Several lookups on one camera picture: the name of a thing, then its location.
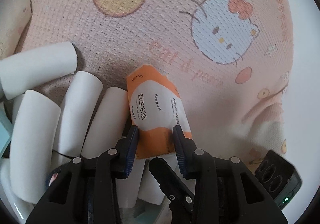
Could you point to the pile of white paper tubes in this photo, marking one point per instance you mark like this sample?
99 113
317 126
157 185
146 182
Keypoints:
37 126

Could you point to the orange white tissue pack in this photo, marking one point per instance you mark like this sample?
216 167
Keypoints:
155 104

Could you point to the light blue long box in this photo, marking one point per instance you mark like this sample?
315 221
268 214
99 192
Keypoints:
3 136

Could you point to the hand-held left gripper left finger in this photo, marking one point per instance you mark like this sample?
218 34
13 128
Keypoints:
131 150

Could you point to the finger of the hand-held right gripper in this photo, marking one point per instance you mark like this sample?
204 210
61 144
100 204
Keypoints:
170 181

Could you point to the pink printed pillow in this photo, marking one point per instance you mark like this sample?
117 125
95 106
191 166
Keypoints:
15 26

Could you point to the pink cartoon printed blanket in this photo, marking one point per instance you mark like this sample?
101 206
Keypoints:
150 14

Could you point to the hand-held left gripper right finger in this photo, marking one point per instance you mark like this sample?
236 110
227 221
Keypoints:
179 150

